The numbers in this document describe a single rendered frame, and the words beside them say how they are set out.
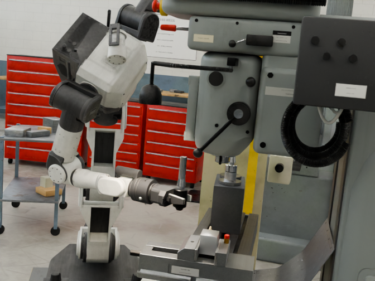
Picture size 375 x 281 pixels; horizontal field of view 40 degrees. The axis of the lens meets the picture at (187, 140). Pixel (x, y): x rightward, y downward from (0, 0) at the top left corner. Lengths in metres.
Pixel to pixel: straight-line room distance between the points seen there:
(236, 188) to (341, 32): 0.92
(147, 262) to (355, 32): 0.89
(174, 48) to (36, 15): 3.18
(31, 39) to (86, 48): 10.15
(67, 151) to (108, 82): 0.30
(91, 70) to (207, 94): 0.51
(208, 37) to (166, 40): 9.43
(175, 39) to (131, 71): 9.01
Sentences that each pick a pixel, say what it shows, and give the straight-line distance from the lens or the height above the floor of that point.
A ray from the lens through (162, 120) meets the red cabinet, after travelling 6.38.
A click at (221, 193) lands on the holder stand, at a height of 1.10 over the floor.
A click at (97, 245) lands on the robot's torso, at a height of 0.72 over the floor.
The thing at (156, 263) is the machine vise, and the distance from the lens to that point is 1.60.
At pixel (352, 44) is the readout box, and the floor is 1.67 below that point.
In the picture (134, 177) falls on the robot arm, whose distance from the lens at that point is 1.82.
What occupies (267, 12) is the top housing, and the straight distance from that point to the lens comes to 1.51.
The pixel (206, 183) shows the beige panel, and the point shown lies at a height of 0.78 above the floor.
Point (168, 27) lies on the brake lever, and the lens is 1.78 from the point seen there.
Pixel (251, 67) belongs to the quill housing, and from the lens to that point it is 1.54.
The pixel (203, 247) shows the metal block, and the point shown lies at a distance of 1.59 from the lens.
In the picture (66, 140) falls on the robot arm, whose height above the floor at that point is 1.28.
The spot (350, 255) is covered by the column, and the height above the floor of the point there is 1.10.
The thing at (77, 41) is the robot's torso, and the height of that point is 1.63.
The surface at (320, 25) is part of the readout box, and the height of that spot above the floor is 1.70.
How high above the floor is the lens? 1.61
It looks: 9 degrees down
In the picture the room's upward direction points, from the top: 5 degrees clockwise
